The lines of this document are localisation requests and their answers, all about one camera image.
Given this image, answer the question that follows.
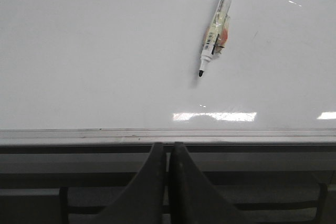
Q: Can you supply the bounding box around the white whiteboard with metal frame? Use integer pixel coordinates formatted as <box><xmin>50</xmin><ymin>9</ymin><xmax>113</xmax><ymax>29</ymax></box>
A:
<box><xmin>1</xmin><ymin>0</ymin><xmax>335</xmax><ymax>145</ymax></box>

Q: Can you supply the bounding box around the white black-tip whiteboard marker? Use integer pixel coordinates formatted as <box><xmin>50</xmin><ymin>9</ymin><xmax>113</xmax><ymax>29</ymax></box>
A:
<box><xmin>198</xmin><ymin>0</ymin><xmax>232</xmax><ymax>77</ymax></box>

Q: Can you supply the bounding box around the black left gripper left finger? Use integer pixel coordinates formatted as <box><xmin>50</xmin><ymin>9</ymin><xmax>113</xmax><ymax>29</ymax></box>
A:
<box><xmin>97</xmin><ymin>143</ymin><xmax>166</xmax><ymax>223</ymax></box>

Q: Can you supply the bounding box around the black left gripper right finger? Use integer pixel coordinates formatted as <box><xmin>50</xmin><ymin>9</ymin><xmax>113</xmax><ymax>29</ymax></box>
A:
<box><xmin>169</xmin><ymin>142</ymin><xmax>246</xmax><ymax>223</ymax></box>

